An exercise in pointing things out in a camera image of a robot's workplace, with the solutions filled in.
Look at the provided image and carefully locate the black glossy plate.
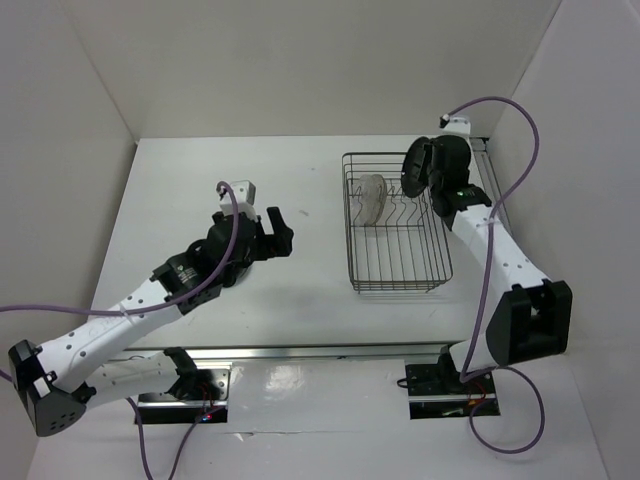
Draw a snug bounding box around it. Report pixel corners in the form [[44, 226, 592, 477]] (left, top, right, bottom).
[[400, 137, 432, 198]]

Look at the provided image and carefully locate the clear square glass plate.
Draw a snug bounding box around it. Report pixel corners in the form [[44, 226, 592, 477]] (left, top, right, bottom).
[[359, 174, 388, 226]]

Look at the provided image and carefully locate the clear textured glass plate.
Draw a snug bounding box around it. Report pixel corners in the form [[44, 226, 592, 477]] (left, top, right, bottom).
[[351, 176, 377, 226]]

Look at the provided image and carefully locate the blue white patterned plate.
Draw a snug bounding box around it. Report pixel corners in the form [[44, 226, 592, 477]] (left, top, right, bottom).
[[223, 264, 252, 288]]

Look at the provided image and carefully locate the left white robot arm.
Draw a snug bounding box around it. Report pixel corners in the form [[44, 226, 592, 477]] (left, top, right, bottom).
[[8, 207, 294, 437]]

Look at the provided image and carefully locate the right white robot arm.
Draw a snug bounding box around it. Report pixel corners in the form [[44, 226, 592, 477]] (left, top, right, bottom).
[[423, 135, 573, 392]]

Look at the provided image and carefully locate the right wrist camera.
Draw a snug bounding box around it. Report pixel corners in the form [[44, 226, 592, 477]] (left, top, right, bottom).
[[439, 114, 471, 137]]

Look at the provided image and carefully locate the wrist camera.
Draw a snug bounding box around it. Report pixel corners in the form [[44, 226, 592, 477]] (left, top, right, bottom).
[[439, 114, 471, 137], [216, 180, 257, 221]]

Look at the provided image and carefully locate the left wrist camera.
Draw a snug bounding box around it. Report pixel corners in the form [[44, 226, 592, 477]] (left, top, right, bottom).
[[216, 180, 257, 221]]

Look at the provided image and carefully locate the metal wire dish rack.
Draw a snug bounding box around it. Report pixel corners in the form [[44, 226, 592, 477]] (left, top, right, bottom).
[[342, 152, 453, 296]]

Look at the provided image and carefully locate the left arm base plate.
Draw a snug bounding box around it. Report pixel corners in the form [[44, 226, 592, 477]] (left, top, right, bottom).
[[136, 362, 231, 425]]

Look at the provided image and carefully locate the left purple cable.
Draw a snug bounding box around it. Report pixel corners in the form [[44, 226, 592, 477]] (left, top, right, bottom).
[[0, 181, 241, 479]]

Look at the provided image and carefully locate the purple cable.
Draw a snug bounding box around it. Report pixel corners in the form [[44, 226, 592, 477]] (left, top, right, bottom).
[[439, 96, 546, 454], [0, 181, 241, 479]]

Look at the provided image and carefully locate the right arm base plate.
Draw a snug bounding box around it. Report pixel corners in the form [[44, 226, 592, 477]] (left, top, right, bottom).
[[396, 354, 500, 420]]

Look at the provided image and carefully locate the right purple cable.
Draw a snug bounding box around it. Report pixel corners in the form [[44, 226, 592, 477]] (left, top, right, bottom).
[[439, 96, 546, 454]]

